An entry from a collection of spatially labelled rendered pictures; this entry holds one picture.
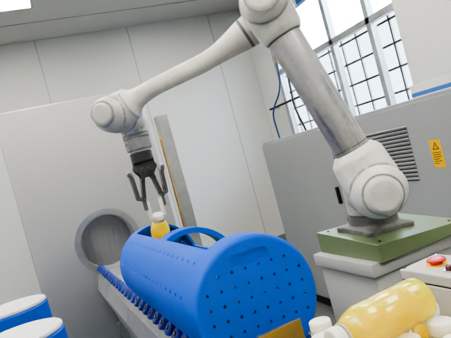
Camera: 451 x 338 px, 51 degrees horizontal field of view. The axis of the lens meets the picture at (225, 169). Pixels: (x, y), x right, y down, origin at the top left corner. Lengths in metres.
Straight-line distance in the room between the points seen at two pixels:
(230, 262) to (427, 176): 1.85
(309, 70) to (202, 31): 5.49
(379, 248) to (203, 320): 0.63
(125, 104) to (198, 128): 5.00
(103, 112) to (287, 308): 0.76
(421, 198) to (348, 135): 1.48
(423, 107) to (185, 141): 4.22
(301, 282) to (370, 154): 0.44
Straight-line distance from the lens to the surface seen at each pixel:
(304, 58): 1.34
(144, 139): 1.60
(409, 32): 3.99
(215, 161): 6.43
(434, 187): 2.68
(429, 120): 2.59
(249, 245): 1.00
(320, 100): 1.33
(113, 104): 1.42
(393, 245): 1.45
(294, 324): 1.00
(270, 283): 1.03
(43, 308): 2.15
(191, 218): 2.43
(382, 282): 1.47
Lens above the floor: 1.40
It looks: 1 degrees down
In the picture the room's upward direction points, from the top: 15 degrees counter-clockwise
